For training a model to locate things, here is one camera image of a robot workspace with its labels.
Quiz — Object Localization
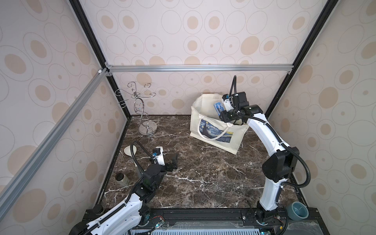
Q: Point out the aluminium rail left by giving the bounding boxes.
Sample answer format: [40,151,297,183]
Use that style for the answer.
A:
[1,68,109,220]

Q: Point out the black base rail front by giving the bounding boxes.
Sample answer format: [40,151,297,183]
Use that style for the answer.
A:
[82,208,327,235]

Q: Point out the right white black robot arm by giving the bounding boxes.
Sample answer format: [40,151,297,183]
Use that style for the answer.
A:
[219,76,311,225]

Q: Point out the horizontal aluminium rail back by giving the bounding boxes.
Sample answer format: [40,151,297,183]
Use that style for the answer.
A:
[108,64,294,73]

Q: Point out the cream canvas starry-night tote bag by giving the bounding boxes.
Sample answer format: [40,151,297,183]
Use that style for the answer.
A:
[190,94,249,155]

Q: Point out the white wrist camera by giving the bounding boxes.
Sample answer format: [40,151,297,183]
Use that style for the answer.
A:
[222,94,234,112]
[152,146,165,165]

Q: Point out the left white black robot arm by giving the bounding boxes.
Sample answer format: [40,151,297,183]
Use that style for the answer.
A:
[70,141,178,235]

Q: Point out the cream spoon grey handle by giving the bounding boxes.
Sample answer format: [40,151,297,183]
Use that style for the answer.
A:
[123,146,137,162]

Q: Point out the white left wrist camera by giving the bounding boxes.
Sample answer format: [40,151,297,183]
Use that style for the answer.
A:
[152,146,165,165]

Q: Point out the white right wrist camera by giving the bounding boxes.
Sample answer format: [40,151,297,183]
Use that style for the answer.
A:
[222,94,234,112]

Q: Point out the teal ceramic cup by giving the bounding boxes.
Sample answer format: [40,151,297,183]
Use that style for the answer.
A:
[286,201,309,221]

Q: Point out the chrome wire jewelry stand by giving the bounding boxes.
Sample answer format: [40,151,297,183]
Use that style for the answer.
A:
[115,81,158,136]

